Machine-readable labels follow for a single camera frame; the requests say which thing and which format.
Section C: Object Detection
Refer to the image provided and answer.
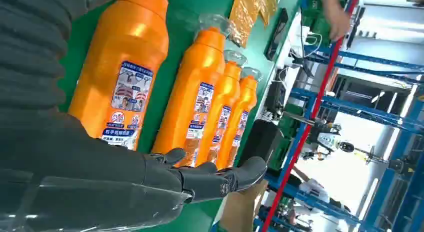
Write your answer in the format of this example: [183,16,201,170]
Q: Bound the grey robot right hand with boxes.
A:
[0,107,268,232]

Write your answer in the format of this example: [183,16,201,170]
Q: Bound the green table mat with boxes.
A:
[57,0,302,232]

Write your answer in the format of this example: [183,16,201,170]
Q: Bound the open cardboard box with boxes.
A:
[218,179,269,232]

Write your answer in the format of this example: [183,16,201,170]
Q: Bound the yellow sheet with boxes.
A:
[228,0,281,48]

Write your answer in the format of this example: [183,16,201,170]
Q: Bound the black smartphone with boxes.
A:
[263,8,290,61]

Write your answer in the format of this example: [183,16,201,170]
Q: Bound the red pole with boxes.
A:
[260,0,364,232]

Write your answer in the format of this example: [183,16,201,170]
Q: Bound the white robot unit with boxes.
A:
[311,121,355,158]

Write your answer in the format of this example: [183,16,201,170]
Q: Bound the blue metal rack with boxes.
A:
[264,41,424,232]

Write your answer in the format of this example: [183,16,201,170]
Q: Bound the person's hand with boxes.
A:
[320,0,352,41]

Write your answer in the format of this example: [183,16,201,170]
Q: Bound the white cable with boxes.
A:
[304,33,324,57]

